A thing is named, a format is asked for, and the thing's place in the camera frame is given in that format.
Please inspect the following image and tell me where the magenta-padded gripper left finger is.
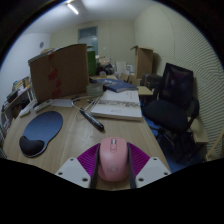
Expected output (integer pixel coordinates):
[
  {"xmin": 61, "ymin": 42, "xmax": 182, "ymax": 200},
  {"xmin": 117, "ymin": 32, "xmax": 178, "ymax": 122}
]
[{"xmin": 54, "ymin": 142, "xmax": 101, "ymax": 189}]

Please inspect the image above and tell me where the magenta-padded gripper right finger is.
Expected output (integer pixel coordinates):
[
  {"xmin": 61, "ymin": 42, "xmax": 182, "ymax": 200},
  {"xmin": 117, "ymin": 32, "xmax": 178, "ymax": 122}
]
[{"xmin": 126, "ymin": 142, "xmax": 172, "ymax": 189}]

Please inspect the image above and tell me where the pink computer mouse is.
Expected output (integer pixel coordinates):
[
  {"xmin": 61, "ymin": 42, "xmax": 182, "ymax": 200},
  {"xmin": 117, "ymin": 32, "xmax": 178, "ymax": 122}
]
[{"xmin": 97, "ymin": 136, "xmax": 130, "ymax": 183}]

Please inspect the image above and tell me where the blue mouse pad, black wrist rest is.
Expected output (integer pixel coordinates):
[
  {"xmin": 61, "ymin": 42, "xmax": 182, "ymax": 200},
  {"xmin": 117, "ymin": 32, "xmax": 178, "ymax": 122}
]
[{"xmin": 18, "ymin": 110, "xmax": 64, "ymax": 158}]

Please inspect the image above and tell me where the black marker pen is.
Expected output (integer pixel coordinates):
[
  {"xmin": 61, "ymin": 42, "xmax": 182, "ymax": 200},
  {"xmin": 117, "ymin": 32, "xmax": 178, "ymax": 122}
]
[{"xmin": 79, "ymin": 108, "xmax": 105, "ymax": 132}]

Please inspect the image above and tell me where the black office chair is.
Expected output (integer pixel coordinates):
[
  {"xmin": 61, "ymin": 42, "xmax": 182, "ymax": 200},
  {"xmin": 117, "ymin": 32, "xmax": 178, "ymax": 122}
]
[{"xmin": 142, "ymin": 62, "xmax": 200, "ymax": 161}]

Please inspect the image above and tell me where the light wooden chair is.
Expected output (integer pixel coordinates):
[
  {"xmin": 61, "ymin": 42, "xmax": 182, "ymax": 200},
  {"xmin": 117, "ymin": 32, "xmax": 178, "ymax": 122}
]
[{"xmin": 205, "ymin": 128, "xmax": 224, "ymax": 163}]

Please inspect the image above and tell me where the white paper sheet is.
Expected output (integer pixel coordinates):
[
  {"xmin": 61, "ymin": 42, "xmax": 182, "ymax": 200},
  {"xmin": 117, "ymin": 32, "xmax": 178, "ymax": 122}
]
[{"xmin": 51, "ymin": 98, "xmax": 75, "ymax": 108}]

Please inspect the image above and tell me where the white book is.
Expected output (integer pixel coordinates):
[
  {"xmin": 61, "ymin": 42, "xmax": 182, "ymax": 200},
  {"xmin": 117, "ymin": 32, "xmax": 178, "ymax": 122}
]
[{"xmin": 90, "ymin": 89, "xmax": 144, "ymax": 122}]

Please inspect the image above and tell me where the small white flat device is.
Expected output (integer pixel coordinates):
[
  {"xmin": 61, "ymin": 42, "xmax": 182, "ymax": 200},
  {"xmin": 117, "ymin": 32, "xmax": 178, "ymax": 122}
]
[{"xmin": 18, "ymin": 107, "xmax": 33, "ymax": 118}]

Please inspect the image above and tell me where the clear round plastic container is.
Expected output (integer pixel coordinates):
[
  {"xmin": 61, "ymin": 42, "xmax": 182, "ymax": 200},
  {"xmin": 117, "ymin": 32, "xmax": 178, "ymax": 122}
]
[{"xmin": 86, "ymin": 82, "xmax": 104, "ymax": 97}]

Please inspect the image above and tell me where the shelf unit with books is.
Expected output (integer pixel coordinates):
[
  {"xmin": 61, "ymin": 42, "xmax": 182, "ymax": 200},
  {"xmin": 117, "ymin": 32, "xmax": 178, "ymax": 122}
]
[{"xmin": 0, "ymin": 75, "xmax": 34, "ymax": 158}]

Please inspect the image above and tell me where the blue book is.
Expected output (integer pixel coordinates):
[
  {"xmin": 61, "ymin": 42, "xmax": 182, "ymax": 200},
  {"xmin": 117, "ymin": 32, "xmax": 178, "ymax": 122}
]
[{"xmin": 89, "ymin": 77, "xmax": 139, "ymax": 93}]

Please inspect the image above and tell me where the large brown cardboard box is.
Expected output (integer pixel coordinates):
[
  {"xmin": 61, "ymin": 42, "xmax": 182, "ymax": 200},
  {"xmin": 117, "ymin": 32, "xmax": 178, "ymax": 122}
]
[{"xmin": 27, "ymin": 43, "xmax": 90, "ymax": 104}]

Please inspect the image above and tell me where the tall open cardboard box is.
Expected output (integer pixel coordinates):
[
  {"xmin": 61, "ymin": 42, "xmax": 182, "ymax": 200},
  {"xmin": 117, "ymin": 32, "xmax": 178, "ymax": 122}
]
[{"xmin": 130, "ymin": 45, "xmax": 155, "ymax": 80}]

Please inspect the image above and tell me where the ceiling tube light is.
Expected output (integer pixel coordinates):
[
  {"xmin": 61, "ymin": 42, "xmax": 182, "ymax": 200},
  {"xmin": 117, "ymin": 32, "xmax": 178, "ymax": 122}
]
[{"xmin": 66, "ymin": 2, "xmax": 80, "ymax": 16}]

